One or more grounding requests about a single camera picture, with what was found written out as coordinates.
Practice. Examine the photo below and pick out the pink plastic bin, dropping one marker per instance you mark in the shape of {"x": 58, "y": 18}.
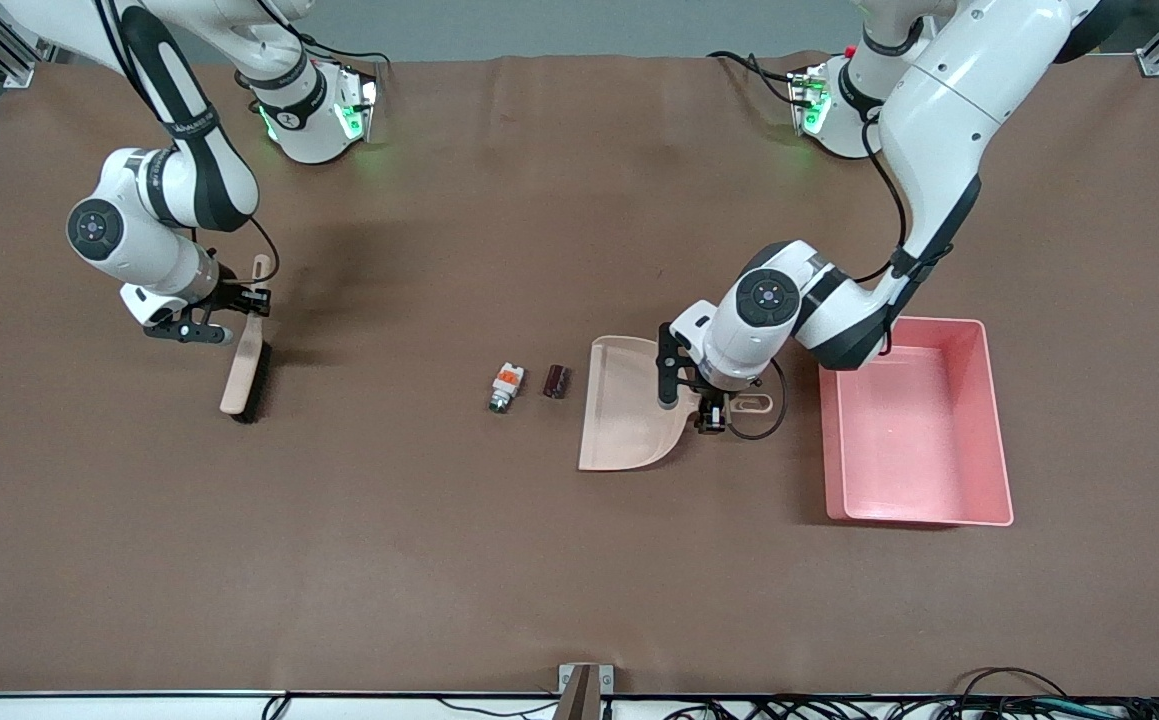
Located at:
{"x": 919, "y": 450}

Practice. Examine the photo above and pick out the metal table edge bracket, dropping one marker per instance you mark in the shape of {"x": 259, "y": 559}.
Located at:
{"x": 569, "y": 680}

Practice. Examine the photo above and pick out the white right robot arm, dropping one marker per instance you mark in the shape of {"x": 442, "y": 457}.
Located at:
{"x": 129, "y": 255}

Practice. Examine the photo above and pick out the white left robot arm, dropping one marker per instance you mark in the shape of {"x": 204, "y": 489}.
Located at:
{"x": 939, "y": 110}

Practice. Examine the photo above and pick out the beige brush with black bristles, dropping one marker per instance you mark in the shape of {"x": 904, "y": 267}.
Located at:
{"x": 239, "y": 375}

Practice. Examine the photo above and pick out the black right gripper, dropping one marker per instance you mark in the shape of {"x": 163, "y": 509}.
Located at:
{"x": 235, "y": 297}

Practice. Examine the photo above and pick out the large table cover mat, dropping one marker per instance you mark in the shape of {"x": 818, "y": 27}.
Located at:
{"x": 439, "y": 550}

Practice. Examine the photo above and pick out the beige plastic dustpan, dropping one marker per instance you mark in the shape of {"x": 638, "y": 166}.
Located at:
{"x": 619, "y": 430}

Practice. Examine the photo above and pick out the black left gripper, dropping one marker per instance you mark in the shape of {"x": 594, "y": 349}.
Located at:
{"x": 710, "y": 409}

